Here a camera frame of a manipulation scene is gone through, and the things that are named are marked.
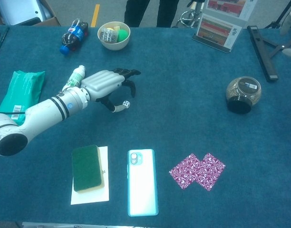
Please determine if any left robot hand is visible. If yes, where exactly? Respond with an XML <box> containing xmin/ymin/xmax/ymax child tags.
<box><xmin>81</xmin><ymin>68</ymin><xmax>142</xmax><ymax>113</ymax></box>

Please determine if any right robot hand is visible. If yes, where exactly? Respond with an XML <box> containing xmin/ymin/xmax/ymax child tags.
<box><xmin>279</xmin><ymin>8</ymin><xmax>291</xmax><ymax>58</ymax></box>

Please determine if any white plastic bottle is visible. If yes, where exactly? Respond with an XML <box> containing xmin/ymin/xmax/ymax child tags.
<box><xmin>62</xmin><ymin>65</ymin><xmax>86</xmax><ymax>92</ymax></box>

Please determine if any cola bottle blue cap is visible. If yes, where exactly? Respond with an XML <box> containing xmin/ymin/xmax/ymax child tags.
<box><xmin>59</xmin><ymin>18</ymin><xmax>90</xmax><ymax>56</ymax></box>

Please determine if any black tripod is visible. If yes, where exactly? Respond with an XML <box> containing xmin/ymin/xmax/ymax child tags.
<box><xmin>264</xmin><ymin>0</ymin><xmax>291</xmax><ymax>29</ymax></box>

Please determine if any black folding stand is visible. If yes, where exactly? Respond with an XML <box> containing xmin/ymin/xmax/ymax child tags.
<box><xmin>246</xmin><ymin>23</ymin><xmax>291</xmax><ymax>83</ymax></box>

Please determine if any beige bowl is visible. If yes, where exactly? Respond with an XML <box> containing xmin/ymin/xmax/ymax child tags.
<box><xmin>97</xmin><ymin>21</ymin><xmax>131</xmax><ymax>51</ymax></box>

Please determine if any clear plastic box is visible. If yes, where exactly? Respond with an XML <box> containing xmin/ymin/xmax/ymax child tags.
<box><xmin>99</xmin><ymin>28</ymin><xmax>119</xmax><ymax>44</ymax></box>

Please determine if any green ball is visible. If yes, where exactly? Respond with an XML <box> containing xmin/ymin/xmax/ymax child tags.
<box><xmin>117</xmin><ymin>29</ymin><xmax>129</xmax><ymax>43</ymax></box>

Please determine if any palace photo postcard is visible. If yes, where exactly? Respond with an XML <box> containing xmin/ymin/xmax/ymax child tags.
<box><xmin>205</xmin><ymin>0</ymin><xmax>258</xmax><ymax>21</ymax></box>
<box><xmin>197</xmin><ymin>13</ymin><xmax>243</xmax><ymax>49</ymax></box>

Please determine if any clear acrylic display stand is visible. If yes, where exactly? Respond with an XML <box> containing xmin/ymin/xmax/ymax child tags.
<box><xmin>192</xmin><ymin>0</ymin><xmax>258</xmax><ymax>54</ymax></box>

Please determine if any green wet wipes pack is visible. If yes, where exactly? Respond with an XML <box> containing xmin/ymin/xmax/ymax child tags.
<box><xmin>0</xmin><ymin>70</ymin><xmax>46</xmax><ymax>126</ymax></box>

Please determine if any cardboard box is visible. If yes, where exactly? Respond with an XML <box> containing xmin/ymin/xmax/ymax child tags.
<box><xmin>0</xmin><ymin>0</ymin><xmax>61</xmax><ymax>26</ymax></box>

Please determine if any glass jar black lid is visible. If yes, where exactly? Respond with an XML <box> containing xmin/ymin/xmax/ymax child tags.
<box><xmin>225</xmin><ymin>76</ymin><xmax>262</xmax><ymax>115</ymax></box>

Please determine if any teal felt table cover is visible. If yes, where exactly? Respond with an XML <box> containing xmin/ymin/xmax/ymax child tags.
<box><xmin>0</xmin><ymin>23</ymin><xmax>291</xmax><ymax>226</ymax></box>

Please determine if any green scouring sponge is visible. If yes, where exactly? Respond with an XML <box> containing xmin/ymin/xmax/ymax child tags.
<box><xmin>71</xmin><ymin>144</ymin><xmax>106</xmax><ymax>193</ymax></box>

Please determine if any person in black trousers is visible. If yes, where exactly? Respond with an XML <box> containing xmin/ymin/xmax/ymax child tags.
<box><xmin>123</xmin><ymin>0</ymin><xmax>180</xmax><ymax>28</ymax></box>

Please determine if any chrome stool base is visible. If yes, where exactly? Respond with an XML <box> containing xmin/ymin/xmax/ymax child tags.
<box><xmin>172</xmin><ymin>0</ymin><xmax>207</xmax><ymax>29</ymax></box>

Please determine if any dark pencil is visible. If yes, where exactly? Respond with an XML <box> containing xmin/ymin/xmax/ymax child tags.
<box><xmin>0</xmin><ymin>27</ymin><xmax>10</xmax><ymax>59</ymax></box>

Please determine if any teal smartphone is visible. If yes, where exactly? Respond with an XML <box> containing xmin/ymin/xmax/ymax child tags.
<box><xmin>127</xmin><ymin>149</ymin><xmax>159</xmax><ymax>217</ymax></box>

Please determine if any white paper card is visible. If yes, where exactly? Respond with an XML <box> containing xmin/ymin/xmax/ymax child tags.
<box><xmin>70</xmin><ymin>146</ymin><xmax>110</xmax><ymax>205</ymax></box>

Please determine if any purple patterned card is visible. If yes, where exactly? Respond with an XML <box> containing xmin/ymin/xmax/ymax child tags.
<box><xmin>168</xmin><ymin>153</ymin><xmax>203</xmax><ymax>190</ymax></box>
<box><xmin>194</xmin><ymin>152</ymin><xmax>226</xmax><ymax>192</ymax></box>

